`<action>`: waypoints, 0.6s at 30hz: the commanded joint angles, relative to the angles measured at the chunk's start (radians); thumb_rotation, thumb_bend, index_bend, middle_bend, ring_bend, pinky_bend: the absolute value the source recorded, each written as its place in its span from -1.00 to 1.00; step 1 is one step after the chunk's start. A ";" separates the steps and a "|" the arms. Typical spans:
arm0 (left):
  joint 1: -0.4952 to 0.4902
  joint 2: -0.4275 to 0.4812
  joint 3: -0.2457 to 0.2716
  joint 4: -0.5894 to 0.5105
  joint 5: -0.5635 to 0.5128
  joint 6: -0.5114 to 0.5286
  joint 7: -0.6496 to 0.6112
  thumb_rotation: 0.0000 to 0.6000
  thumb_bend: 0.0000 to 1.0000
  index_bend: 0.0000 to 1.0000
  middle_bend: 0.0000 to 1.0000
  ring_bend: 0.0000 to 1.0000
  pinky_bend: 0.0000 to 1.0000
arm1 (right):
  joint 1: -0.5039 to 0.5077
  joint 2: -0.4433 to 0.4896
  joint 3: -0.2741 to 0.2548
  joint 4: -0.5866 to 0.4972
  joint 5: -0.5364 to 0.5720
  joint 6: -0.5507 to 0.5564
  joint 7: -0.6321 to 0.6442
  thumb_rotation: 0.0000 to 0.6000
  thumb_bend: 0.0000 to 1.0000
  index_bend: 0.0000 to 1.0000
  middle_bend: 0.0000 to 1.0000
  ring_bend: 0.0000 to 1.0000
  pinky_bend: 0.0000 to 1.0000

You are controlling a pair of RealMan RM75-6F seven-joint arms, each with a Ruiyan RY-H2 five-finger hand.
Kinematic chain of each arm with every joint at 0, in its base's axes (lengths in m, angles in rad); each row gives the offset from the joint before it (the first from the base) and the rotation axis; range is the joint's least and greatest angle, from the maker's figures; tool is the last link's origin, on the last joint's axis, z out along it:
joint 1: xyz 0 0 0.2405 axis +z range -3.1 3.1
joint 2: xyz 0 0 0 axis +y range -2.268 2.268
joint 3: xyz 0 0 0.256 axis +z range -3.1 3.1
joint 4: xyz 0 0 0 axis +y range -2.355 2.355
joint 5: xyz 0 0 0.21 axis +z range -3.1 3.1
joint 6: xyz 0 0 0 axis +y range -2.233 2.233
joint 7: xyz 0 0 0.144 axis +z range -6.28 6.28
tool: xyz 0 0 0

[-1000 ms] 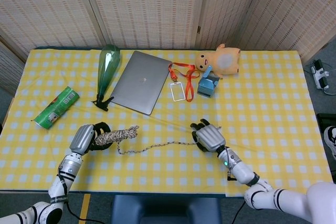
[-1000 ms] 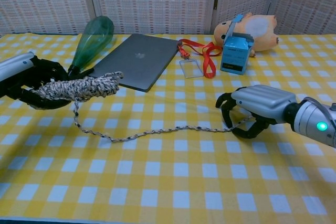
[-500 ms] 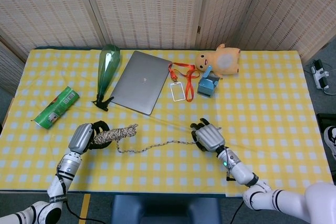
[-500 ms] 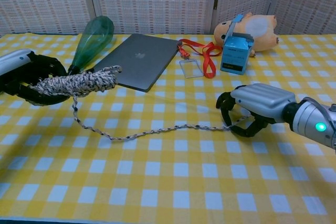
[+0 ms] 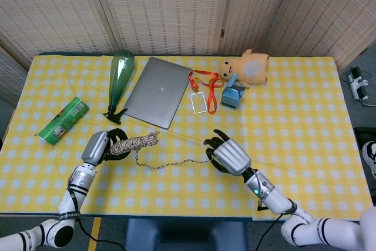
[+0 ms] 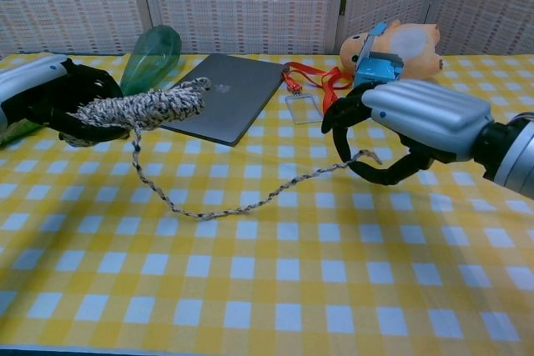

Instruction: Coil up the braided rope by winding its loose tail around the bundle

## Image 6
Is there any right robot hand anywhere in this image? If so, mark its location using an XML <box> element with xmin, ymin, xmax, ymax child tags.
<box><xmin>320</xmin><ymin>79</ymin><xmax>493</xmax><ymax>187</ymax></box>

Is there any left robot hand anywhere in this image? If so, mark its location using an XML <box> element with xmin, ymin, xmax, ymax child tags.
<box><xmin>0</xmin><ymin>52</ymin><xmax>130</xmax><ymax>148</ymax></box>

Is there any white black braided rope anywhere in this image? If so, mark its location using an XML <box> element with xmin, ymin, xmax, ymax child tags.
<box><xmin>58</xmin><ymin>76</ymin><xmax>384</xmax><ymax>220</ymax></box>

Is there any green cylindrical can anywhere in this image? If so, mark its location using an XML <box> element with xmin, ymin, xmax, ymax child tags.
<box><xmin>0</xmin><ymin>118</ymin><xmax>45</xmax><ymax>149</ymax></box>

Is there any yellow plush toy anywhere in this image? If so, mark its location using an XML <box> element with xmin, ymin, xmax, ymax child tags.
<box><xmin>338</xmin><ymin>18</ymin><xmax>444</xmax><ymax>82</ymax></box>

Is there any blue cardboard box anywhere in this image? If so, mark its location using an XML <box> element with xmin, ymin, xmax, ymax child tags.
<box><xmin>354</xmin><ymin>22</ymin><xmax>405</xmax><ymax>89</ymax></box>

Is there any green plastic bottle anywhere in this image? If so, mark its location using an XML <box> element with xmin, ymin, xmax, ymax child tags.
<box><xmin>119</xmin><ymin>25</ymin><xmax>184</xmax><ymax>97</ymax></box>

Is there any clear badge holder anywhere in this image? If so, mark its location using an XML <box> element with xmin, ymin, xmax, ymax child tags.
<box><xmin>285</xmin><ymin>93</ymin><xmax>325</xmax><ymax>125</ymax></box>

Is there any grey laptop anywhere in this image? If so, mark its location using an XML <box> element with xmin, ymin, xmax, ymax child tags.
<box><xmin>160</xmin><ymin>53</ymin><xmax>291</xmax><ymax>148</ymax></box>

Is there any white woven folding screen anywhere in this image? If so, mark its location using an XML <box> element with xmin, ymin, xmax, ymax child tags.
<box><xmin>0</xmin><ymin>0</ymin><xmax>534</xmax><ymax>57</ymax></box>

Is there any yellow white checkered tablecloth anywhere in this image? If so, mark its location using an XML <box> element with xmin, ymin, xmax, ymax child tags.
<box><xmin>0</xmin><ymin>52</ymin><xmax>534</xmax><ymax>353</ymax></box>

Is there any orange lanyard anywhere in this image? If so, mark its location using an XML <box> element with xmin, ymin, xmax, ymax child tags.
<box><xmin>282</xmin><ymin>61</ymin><xmax>355</xmax><ymax>116</ymax></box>

